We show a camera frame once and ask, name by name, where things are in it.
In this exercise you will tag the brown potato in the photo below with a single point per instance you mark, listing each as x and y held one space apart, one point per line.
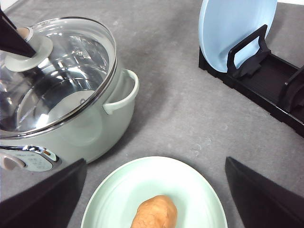
156 212

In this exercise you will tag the blue plate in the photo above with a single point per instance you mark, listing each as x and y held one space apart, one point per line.
223 23

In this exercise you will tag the black dish rack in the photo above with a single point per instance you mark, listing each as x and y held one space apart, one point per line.
252 68

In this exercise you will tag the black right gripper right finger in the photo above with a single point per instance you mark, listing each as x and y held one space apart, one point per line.
260 202

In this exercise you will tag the green electric steamer pot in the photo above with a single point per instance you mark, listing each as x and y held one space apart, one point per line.
92 133

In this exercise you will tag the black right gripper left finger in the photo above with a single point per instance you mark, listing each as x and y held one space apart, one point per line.
50 203

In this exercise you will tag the glass lid with green knob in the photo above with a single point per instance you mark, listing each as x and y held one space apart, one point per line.
75 63

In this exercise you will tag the green plate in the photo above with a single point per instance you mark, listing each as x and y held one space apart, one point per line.
115 201

